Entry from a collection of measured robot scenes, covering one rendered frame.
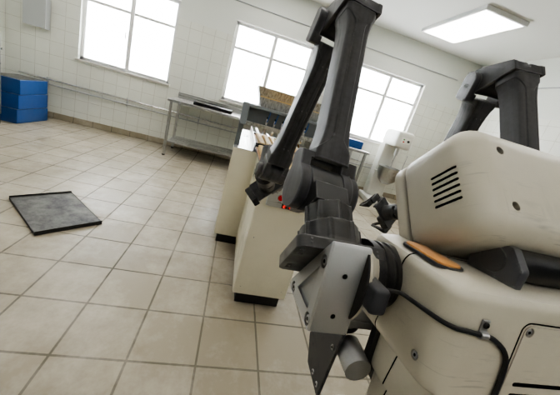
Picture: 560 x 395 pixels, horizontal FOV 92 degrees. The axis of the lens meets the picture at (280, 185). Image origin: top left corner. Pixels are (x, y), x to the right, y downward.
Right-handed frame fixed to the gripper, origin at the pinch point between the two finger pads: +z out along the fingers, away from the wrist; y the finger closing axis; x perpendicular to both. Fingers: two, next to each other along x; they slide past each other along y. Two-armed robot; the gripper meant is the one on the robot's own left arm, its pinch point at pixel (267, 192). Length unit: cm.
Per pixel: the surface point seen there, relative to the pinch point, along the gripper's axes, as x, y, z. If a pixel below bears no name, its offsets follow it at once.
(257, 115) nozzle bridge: -78, -35, 91
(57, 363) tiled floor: 6, 108, 29
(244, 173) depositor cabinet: -50, -3, 107
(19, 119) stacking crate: -342, 210, 239
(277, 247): 15, 8, 68
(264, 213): -4, 3, 54
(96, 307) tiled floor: -11, 102, 55
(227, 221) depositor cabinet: -30, 30, 128
